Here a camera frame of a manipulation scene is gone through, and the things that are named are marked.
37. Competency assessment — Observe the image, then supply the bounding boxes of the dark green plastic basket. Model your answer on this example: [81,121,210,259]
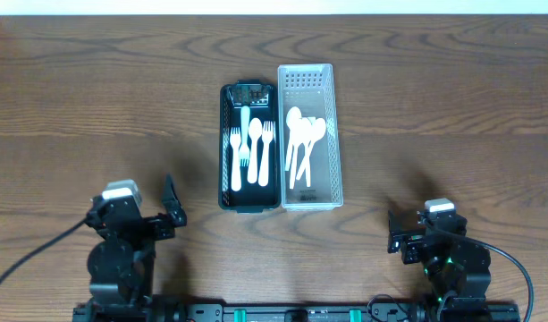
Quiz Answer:
[218,80,282,213]

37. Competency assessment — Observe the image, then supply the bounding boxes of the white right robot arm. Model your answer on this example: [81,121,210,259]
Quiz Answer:
[387,210,491,310]

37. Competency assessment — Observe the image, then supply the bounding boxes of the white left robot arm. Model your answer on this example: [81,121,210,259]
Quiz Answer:
[84,175,187,307]

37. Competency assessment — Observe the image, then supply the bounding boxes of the white thin spoon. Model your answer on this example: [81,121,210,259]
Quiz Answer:
[296,118,326,187]
[289,117,312,190]
[285,106,301,171]

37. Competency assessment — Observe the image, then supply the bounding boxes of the mint green plastic fork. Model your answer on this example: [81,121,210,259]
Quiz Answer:
[239,106,250,166]

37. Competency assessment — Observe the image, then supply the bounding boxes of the white fork long handle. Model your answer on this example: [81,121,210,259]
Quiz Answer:
[258,121,274,187]

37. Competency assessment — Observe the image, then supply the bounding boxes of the clear plastic basket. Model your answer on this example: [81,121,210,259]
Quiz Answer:
[277,64,343,211]

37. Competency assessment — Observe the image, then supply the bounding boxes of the white thick-handled spoon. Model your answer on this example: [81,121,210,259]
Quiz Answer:
[247,117,262,184]

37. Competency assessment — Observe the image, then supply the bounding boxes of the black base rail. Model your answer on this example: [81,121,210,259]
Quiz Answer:
[72,296,520,322]

